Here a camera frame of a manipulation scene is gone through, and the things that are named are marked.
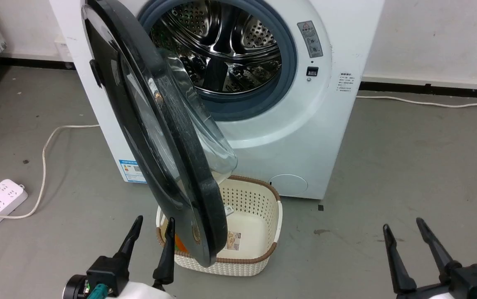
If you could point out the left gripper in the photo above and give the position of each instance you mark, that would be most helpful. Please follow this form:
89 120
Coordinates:
107 276

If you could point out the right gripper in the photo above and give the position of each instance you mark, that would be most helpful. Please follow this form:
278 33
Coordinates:
471 282

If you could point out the black round washing machine door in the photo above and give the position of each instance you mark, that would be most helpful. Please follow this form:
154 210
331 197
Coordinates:
176 137

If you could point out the white front-load washing machine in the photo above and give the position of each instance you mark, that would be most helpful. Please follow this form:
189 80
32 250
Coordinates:
305 137

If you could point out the black door latch socket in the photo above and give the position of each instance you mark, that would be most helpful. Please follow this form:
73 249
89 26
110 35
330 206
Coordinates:
312 71

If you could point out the grey rubber door gasket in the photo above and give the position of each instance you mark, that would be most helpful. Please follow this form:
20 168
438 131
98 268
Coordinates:
289 62

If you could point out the blue white energy label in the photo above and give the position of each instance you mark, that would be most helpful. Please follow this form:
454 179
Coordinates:
132 171

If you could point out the black cylindrical wrist module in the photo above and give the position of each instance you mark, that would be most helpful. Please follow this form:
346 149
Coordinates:
76 288

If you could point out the paper label in basket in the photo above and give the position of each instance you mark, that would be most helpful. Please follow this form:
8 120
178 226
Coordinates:
233 241

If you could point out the cream laundry basket brown rim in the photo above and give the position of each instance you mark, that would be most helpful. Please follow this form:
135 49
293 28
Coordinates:
259 216

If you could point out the round white filter cover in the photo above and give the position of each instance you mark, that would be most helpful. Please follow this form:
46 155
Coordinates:
288 185

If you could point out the white text sticker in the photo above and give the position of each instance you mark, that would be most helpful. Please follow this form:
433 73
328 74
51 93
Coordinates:
345 82

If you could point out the stainless steel perforated drum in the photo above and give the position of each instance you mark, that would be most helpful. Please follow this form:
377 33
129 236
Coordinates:
226 37

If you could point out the grey warning sticker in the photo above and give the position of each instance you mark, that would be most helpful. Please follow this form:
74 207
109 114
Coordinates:
311 39

